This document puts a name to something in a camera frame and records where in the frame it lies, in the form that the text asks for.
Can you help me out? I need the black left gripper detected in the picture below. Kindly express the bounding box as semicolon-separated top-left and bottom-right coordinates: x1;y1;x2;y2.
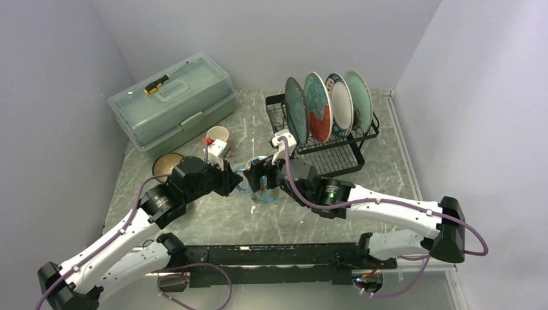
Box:
184;156;242;203

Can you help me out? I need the dark blue speckled plate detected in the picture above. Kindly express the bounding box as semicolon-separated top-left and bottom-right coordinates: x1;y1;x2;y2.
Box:
284;77;310;148

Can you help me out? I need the black wire dish rack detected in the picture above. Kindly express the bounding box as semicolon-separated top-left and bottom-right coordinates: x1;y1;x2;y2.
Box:
266;94;379;178

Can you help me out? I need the red teal flower plate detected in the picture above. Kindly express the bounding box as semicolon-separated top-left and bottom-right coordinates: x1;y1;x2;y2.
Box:
304;72;333;143

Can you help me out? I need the red teal rimmed plate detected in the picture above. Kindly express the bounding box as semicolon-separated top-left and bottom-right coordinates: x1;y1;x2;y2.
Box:
326;73;354;138

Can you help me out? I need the light blue flower plate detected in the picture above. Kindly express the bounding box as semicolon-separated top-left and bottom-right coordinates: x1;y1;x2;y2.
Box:
344;70;373;134

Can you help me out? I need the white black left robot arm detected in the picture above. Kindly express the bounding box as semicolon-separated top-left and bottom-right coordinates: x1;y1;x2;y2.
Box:
35;156;243;309

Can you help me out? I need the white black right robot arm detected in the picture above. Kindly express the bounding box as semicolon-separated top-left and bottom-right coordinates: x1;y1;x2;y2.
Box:
244;157;465;268

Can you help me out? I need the pink ceramic mug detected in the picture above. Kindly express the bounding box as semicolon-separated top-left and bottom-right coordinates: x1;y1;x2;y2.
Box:
206;126;232;157

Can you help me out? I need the brown glazed bowl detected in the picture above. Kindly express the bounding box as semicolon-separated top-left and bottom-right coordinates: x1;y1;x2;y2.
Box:
152;152;184;176

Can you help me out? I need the green translucent plastic storage box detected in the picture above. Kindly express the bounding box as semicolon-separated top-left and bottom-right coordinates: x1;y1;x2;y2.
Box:
108;52;237;157

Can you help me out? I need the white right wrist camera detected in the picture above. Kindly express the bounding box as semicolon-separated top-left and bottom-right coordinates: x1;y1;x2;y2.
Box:
271;129;297;165

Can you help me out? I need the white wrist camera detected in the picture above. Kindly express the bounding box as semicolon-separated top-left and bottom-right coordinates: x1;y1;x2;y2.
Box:
271;129;297;165
202;137;230;171

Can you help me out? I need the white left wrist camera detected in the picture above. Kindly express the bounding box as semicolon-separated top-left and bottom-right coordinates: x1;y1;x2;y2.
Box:
202;137;230;171

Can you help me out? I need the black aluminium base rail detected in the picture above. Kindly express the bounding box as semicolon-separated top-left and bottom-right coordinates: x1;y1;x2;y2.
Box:
157;242;421;292

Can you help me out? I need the yellow black handled screwdriver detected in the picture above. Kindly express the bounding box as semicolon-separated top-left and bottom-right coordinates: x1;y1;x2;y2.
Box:
143;61;189;94

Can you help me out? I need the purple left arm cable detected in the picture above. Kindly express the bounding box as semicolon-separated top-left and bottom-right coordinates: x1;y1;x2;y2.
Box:
34;173;172;310

